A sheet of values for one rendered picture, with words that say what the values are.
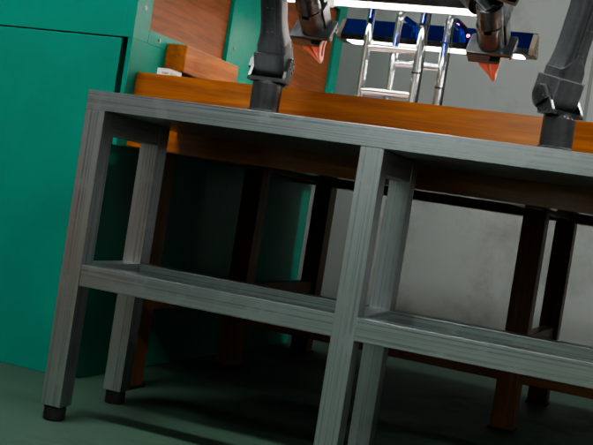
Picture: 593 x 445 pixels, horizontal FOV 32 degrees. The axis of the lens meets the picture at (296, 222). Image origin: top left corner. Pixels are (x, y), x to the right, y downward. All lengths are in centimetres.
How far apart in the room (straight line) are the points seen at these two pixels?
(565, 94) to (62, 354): 110
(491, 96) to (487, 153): 248
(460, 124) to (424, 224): 210
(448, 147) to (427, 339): 34
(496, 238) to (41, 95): 220
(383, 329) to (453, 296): 243
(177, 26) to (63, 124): 40
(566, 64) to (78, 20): 122
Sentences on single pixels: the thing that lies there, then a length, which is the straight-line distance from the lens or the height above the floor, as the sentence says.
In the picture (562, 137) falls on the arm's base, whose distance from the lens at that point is 198.
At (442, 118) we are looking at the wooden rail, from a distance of 223.
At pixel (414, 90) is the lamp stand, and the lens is 276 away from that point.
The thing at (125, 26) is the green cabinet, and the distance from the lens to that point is 255.
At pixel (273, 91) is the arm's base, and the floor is 73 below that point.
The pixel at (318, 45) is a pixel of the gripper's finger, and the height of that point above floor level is 88.
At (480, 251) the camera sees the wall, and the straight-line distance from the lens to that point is 425.
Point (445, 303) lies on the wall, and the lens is 428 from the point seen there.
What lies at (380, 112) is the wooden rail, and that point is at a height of 73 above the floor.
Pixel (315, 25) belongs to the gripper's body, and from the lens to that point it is 239.
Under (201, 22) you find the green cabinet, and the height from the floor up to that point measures 95.
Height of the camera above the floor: 51
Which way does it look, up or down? 1 degrees down
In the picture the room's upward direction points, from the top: 9 degrees clockwise
